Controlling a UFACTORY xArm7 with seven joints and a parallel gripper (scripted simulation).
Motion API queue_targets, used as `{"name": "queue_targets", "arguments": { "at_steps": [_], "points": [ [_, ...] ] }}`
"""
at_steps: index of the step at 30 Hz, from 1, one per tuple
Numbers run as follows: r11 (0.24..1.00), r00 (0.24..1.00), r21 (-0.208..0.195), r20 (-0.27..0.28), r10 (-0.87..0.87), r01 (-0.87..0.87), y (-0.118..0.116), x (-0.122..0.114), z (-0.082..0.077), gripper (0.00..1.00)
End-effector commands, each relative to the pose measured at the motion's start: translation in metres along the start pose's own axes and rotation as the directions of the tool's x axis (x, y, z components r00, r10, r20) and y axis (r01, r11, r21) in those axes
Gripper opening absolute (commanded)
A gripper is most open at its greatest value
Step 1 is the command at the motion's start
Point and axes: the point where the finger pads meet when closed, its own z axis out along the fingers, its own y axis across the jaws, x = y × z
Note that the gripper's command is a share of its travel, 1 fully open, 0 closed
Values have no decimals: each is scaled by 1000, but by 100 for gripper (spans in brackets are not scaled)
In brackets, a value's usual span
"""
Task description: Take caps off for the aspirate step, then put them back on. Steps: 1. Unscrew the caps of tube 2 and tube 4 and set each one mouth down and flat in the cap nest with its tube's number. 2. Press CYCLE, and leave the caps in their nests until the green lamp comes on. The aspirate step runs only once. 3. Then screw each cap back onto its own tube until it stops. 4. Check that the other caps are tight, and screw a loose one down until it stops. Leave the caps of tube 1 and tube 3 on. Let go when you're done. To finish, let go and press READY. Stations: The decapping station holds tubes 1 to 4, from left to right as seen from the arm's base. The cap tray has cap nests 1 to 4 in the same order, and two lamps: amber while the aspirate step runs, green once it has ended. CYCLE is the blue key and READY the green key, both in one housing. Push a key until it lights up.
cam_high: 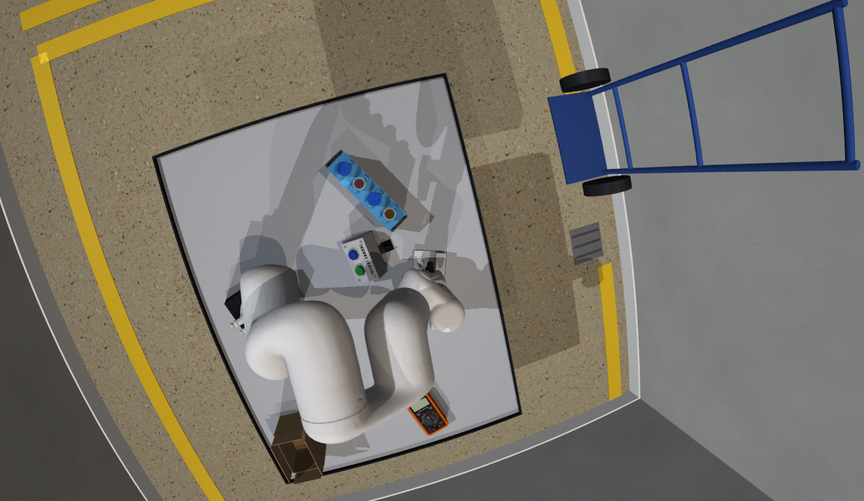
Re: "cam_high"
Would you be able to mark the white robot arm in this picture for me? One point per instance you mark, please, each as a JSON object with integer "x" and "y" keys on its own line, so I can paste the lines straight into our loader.
{"x": 310, "y": 342}

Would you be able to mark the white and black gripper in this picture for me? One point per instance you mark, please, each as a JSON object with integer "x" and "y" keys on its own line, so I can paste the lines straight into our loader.
{"x": 436, "y": 275}

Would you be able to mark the orange digital multimeter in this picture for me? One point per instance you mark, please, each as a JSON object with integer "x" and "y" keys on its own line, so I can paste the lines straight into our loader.
{"x": 428, "y": 415}

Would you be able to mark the black table edge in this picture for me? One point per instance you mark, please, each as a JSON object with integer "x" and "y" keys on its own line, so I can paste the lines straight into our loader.
{"x": 154, "y": 158}

